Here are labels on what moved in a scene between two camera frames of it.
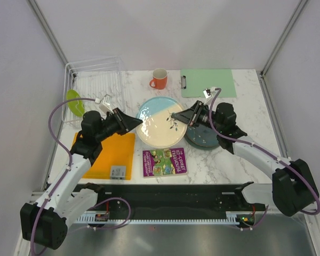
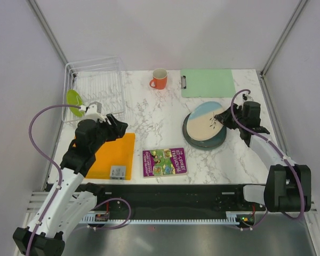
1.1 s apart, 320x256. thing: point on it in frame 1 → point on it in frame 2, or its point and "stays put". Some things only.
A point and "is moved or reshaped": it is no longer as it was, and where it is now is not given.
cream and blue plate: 159,129 is moved or reshaped
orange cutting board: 118,150 stays put
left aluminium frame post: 38,13 stays put
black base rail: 203,199 stays put
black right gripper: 191,114 → 224,118
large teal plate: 198,146 stays put
